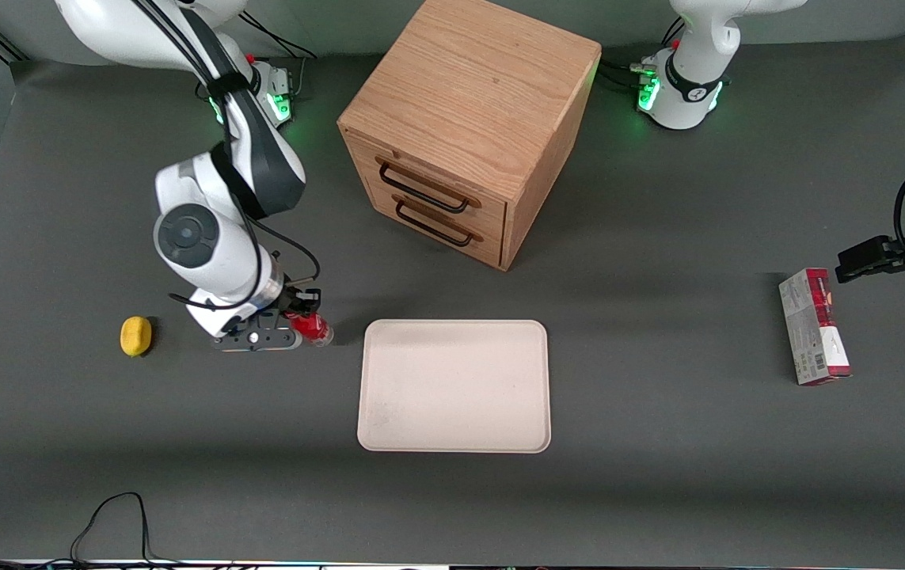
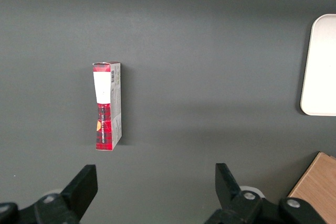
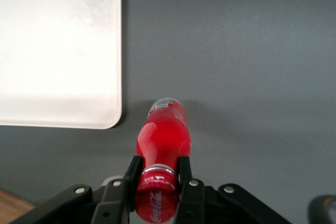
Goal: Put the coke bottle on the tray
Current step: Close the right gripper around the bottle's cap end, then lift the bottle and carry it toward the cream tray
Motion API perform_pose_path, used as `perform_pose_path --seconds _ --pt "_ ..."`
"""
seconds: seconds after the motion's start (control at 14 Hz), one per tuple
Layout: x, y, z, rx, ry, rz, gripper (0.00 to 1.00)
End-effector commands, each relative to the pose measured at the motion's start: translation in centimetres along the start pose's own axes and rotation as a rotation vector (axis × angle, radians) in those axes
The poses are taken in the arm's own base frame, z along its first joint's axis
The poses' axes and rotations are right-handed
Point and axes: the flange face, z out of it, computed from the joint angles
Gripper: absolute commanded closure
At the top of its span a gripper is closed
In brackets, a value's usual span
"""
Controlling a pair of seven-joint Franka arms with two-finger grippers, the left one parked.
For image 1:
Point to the wooden drawer cabinet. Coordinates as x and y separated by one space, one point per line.
468 87

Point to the wooden drawer front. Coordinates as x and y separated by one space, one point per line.
492 237
436 170

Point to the red coke bottle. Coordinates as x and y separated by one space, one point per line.
316 328

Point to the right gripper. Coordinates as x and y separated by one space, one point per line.
294 302

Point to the beige rectangular tray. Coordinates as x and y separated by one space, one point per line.
454 386

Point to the yellow lemon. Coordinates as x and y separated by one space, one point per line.
135 336

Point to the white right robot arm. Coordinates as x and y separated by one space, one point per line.
207 237

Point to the dark grey table mat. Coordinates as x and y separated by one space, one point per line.
658 491

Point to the grey and red carton box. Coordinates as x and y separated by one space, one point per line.
812 328

